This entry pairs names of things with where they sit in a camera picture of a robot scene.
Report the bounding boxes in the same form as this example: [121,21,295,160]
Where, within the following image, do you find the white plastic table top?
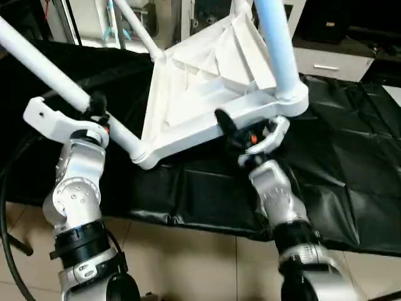
[132,9,309,171]

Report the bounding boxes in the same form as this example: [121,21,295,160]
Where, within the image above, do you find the teal storage box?
[103,0,157,41]

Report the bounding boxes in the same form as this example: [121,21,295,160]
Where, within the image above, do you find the black work mat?
[0,41,401,255]

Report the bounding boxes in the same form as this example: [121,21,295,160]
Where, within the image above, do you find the white drawer unit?
[291,47,375,83]

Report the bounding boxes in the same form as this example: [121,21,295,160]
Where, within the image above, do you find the black box yellow label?
[301,0,361,46]

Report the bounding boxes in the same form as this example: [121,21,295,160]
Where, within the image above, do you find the black metal stand leg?
[0,226,35,256]

